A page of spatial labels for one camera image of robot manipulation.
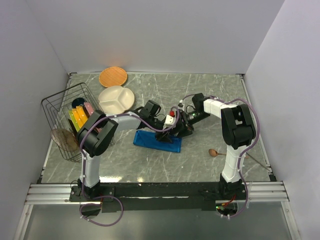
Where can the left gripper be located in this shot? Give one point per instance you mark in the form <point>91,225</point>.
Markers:
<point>164,137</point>

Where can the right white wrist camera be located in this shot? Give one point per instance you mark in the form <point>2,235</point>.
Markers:
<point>181,105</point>

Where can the brown wooden plate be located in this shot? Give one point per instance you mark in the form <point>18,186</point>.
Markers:
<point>64,139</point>

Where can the wooden spoon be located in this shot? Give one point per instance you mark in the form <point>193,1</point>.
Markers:
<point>214,153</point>

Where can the pink plate in rack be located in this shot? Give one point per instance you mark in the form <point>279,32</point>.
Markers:
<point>89,110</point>

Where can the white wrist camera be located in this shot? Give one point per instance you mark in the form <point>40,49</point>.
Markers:
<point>181,105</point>
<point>170,119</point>

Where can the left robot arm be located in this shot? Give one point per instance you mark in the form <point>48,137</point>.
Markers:
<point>96,135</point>

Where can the yellow plate in rack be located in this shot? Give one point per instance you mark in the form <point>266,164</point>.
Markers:
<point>80,116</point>

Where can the black wire dish rack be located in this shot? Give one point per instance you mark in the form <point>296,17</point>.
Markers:
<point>56,108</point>

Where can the blue cloth napkin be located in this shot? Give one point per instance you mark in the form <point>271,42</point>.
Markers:
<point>148,140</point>

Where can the cream divided plate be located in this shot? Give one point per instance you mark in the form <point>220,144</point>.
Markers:
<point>116,100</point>

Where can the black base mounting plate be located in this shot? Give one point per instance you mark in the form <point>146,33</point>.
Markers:
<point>158,195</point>

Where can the aluminium rail frame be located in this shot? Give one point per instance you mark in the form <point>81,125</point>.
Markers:
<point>55,194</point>

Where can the metal fork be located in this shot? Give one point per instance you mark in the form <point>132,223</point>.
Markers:
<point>251,157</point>

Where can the orange woven round mat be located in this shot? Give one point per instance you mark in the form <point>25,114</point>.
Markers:
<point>113,76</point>

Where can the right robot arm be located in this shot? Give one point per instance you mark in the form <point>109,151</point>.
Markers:
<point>238,132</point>

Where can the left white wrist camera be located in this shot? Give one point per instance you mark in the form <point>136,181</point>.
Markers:
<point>170,119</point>

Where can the dark blue bowl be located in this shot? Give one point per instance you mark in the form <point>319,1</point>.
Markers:
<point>78,102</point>

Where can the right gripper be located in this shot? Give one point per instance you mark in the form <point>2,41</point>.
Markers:
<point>185,127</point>

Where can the green plate in rack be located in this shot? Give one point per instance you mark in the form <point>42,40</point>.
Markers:
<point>73,120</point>

